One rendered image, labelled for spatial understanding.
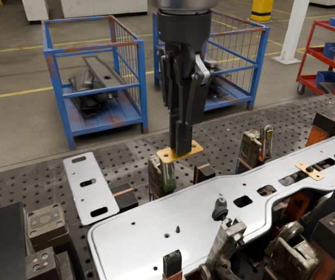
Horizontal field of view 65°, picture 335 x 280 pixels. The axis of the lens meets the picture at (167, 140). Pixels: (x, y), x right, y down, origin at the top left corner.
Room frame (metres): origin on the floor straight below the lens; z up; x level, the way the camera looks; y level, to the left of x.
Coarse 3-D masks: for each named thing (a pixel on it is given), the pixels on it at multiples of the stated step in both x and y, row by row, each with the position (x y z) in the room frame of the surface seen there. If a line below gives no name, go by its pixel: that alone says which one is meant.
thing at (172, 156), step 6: (192, 144) 0.41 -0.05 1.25; (198, 144) 0.41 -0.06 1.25; (162, 150) 0.39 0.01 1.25; (168, 150) 0.39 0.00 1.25; (174, 150) 0.39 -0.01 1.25; (192, 150) 0.39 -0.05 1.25; (198, 150) 0.39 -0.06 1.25; (162, 156) 0.38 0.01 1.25; (168, 156) 0.38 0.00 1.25; (174, 156) 0.38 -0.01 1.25; (180, 156) 0.38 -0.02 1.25; (186, 156) 0.38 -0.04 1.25; (168, 162) 0.36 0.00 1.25
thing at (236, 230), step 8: (216, 208) 0.28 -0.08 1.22; (224, 208) 0.28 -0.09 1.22; (216, 216) 0.27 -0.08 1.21; (224, 216) 0.27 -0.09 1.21; (224, 224) 0.25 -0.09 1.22; (232, 224) 0.27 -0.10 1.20; (240, 224) 0.25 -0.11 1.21; (224, 232) 0.24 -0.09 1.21; (232, 232) 0.24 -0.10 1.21; (240, 232) 0.24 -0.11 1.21; (216, 240) 0.25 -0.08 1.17; (224, 240) 0.24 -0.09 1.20; (232, 240) 0.24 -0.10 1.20; (240, 240) 0.23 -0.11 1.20; (216, 248) 0.25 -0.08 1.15; (224, 248) 0.24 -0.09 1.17; (232, 248) 0.25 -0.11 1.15; (208, 256) 0.26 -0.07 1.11; (216, 256) 0.25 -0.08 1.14; (224, 256) 0.25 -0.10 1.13; (208, 264) 0.26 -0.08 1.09; (216, 264) 0.25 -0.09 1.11; (224, 264) 0.26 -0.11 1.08
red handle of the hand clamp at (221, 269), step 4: (220, 268) 0.26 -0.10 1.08; (224, 268) 0.26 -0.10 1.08; (216, 272) 0.26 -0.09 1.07; (220, 272) 0.25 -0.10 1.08; (224, 272) 0.25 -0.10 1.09; (228, 272) 0.24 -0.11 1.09; (220, 276) 0.25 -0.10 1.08; (224, 276) 0.24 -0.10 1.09; (228, 276) 0.24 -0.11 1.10; (232, 276) 0.23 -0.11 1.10; (236, 276) 0.23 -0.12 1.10
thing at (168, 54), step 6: (168, 54) 0.39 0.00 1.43; (168, 60) 0.39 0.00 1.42; (168, 66) 0.40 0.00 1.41; (168, 72) 0.40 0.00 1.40; (174, 78) 0.40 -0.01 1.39; (174, 84) 0.40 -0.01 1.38; (174, 90) 0.40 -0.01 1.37; (168, 96) 0.41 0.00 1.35; (174, 96) 0.40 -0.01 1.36; (168, 102) 0.41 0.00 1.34; (174, 102) 0.40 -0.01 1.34; (168, 108) 0.41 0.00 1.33
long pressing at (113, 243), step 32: (288, 160) 0.66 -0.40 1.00; (320, 160) 0.66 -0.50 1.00; (192, 192) 0.52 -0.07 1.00; (224, 192) 0.52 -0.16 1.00; (256, 192) 0.52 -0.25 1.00; (288, 192) 0.52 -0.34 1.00; (320, 192) 0.53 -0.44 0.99; (96, 224) 0.42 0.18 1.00; (128, 224) 0.41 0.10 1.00; (160, 224) 0.41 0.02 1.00; (192, 224) 0.41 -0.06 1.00; (256, 224) 0.41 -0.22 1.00; (96, 256) 0.33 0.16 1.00; (128, 256) 0.33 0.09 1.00; (160, 256) 0.33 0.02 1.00; (192, 256) 0.33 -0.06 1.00
